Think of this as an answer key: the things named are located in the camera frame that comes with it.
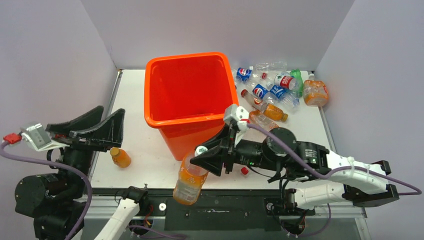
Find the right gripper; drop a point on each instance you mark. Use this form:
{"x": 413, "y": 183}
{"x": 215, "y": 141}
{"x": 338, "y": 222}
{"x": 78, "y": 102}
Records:
{"x": 224, "y": 148}

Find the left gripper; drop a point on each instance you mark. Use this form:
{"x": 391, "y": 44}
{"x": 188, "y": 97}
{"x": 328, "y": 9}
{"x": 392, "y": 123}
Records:
{"x": 101, "y": 135}

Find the small orange juice bottle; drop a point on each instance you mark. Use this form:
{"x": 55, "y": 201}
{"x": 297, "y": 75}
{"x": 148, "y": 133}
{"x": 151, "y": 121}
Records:
{"x": 120, "y": 157}

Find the large orange juice bottle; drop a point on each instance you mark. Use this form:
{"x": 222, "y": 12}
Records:
{"x": 191, "y": 179}

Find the orange label bottle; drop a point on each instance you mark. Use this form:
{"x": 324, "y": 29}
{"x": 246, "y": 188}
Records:
{"x": 258, "y": 118}

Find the red cap tea bottle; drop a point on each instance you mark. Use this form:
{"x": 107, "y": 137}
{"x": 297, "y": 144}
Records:
{"x": 254, "y": 101}

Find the orange drink bottle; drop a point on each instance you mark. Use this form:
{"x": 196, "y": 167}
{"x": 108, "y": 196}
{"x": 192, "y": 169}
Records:
{"x": 274, "y": 113}

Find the pepsi bottle front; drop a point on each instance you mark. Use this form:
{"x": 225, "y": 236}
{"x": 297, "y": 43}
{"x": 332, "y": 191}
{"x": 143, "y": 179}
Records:
{"x": 260, "y": 91}

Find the pepsi bottle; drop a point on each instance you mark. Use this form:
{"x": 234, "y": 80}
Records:
{"x": 260, "y": 91}
{"x": 244, "y": 75}

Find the red label water bottle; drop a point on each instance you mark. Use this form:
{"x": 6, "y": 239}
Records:
{"x": 281, "y": 79}

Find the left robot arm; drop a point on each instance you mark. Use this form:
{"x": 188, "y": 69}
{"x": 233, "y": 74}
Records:
{"x": 52, "y": 199}

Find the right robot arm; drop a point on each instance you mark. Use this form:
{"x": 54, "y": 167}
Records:
{"x": 344, "y": 178}

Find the orange plastic bin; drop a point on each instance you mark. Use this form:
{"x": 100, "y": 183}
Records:
{"x": 185, "y": 97}

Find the red bottle cap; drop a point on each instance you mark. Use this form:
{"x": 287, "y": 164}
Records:
{"x": 244, "y": 171}

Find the pepsi bottle back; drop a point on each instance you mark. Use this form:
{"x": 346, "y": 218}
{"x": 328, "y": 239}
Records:
{"x": 244, "y": 75}

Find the clear empty bottle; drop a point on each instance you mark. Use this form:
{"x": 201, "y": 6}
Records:
{"x": 271, "y": 66}

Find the green plastic bottle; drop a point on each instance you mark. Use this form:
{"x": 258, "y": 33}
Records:
{"x": 297, "y": 79}

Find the crushed orange bottle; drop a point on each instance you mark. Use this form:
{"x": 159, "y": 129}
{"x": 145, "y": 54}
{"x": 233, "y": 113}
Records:
{"x": 315, "y": 93}

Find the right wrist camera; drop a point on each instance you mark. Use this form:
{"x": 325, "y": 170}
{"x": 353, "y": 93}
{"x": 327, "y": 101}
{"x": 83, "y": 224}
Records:
{"x": 237, "y": 117}

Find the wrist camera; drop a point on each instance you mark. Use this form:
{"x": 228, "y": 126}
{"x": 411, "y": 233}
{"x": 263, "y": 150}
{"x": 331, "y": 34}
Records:
{"x": 36, "y": 136}
{"x": 237, "y": 117}

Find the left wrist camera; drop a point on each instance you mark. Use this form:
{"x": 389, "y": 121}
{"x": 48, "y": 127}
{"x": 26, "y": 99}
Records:
{"x": 36, "y": 136}

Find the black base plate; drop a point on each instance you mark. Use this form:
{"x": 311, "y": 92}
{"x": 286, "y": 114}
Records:
{"x": 247, "y": 210}

